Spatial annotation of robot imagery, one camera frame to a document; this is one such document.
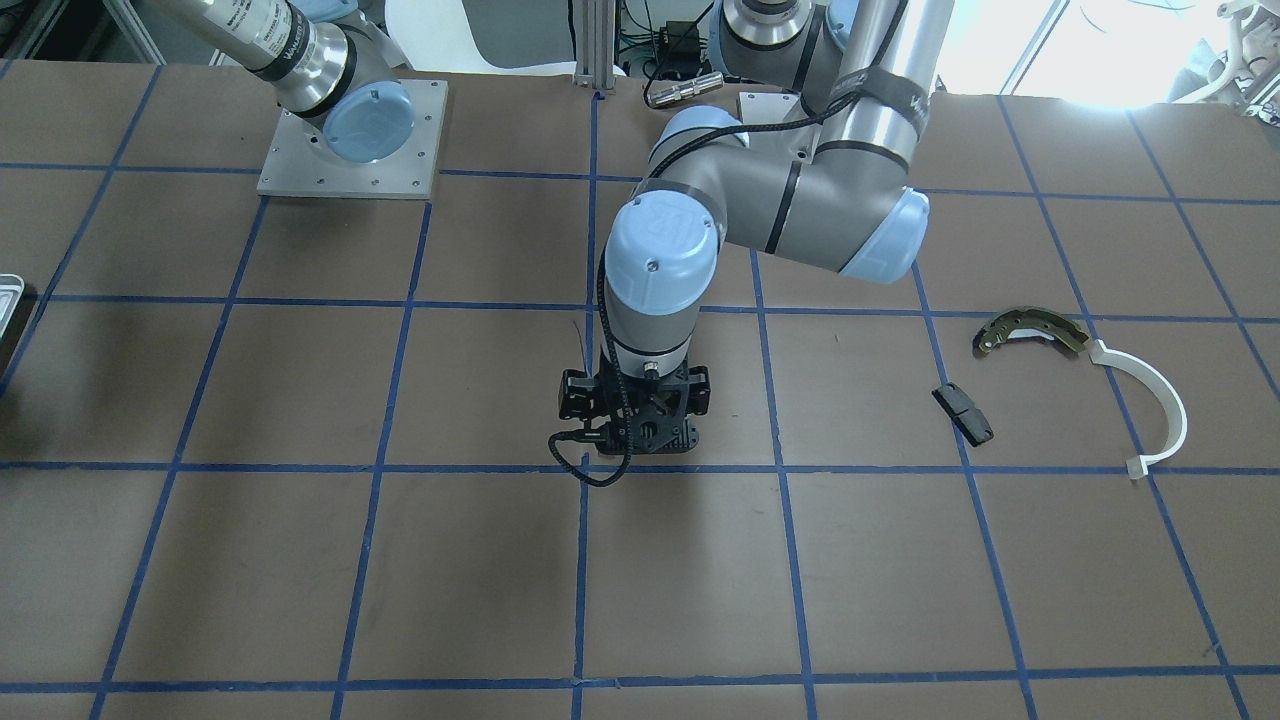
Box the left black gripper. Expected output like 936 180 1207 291
558 356 710 456

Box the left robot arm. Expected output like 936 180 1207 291
549 1 954 457

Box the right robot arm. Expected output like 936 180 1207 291
160 1 416 163

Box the silver metal tray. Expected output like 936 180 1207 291
0 273 26 340

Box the black brake pad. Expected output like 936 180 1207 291
931 382 995 447

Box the olive brake shoe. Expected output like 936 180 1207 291
972 306 1092 355

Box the white curved plastic piece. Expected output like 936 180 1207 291
1091 340 1189 480

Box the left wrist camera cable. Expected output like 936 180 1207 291
547 250 641 489

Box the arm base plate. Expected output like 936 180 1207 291
739 90 805 126
257 79 449 200

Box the aluminium frame post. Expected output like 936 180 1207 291
570 0 620 96

